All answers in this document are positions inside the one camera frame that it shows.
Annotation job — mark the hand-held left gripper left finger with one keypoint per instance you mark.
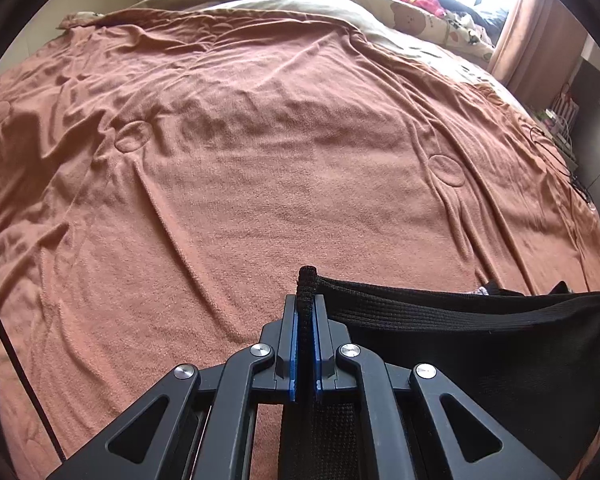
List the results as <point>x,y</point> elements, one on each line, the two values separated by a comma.
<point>294,355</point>

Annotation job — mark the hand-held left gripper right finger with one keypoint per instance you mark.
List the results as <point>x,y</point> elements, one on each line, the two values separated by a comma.
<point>318,355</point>

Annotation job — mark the black knit sweater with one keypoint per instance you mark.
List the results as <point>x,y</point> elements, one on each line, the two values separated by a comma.
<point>480,340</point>

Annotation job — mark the brown fleece blanket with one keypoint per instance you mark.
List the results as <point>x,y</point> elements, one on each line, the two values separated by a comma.
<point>280,160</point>

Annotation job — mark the dark clothing pile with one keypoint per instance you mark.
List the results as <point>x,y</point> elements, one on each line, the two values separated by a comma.
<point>470,15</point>

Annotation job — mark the pinkish brown curtain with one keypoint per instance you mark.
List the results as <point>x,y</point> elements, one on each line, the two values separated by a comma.
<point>535,35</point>

